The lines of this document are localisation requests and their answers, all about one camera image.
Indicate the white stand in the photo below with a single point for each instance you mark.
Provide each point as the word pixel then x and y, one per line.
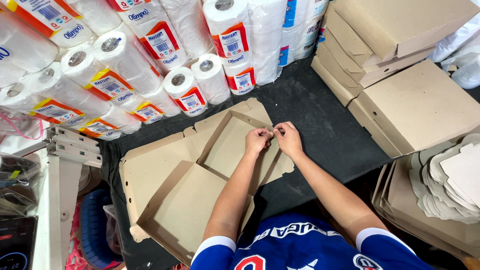
pixel 56 210

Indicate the brown cardboard box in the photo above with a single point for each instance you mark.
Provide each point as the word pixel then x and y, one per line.
pixel 168 210

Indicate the closed large cardboard pizza box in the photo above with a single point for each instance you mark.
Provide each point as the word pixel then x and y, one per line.
pixel 416 108

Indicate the person's left fingers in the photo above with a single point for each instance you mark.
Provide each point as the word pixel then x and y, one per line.
pixel 267 135

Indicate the blue plastic stool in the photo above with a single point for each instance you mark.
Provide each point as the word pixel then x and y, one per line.
pixel 93 228

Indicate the blue football jersey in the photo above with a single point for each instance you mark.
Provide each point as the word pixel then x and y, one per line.
pixel 300 243

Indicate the heap of wrapped paper towel rolls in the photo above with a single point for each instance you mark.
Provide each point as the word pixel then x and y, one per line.
pixel 123 63

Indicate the pile of flat cardboard blanks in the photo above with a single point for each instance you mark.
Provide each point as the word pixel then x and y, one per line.
pixel 450 180

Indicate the pink cloth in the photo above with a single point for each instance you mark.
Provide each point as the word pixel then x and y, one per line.
pixel 75 243

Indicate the stack of folded cardboard boxes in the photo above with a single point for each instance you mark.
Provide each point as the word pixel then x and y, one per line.
pixel 378 33

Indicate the brown carton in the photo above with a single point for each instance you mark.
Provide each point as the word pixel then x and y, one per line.
pixel 401 202

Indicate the black phone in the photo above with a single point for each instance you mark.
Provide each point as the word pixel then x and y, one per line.
pixel 17 243

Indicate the person's left hand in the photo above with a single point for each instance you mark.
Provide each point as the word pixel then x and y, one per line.
pixel 255 141

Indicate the grey metal bracket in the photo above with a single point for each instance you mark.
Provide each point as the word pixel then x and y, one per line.
pixel 73 148

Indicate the blue label paper roll pack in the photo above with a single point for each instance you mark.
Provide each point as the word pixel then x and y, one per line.
pixel 300 33

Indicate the person's right hand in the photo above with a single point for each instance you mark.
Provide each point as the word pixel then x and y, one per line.
pixel 289 141

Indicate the white plastic bags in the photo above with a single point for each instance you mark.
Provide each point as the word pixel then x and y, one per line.
pixel 463 56

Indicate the person's right fingers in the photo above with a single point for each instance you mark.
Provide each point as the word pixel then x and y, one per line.
pixel 279 130

